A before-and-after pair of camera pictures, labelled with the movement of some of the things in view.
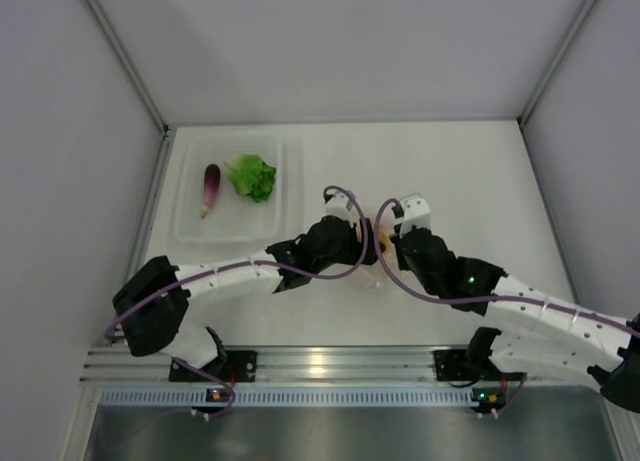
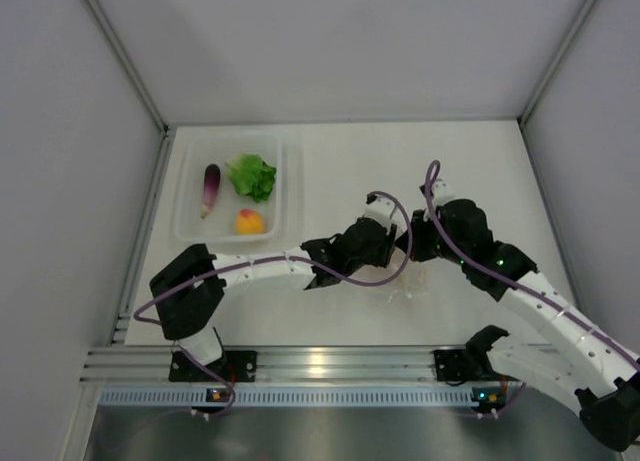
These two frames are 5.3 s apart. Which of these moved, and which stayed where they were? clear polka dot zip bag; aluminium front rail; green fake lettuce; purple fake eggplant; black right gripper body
Moved: black right gripper body; clear polka dot zip bag
Stayed: aluminium front rail; purple fake eggplant; green fake lettuce
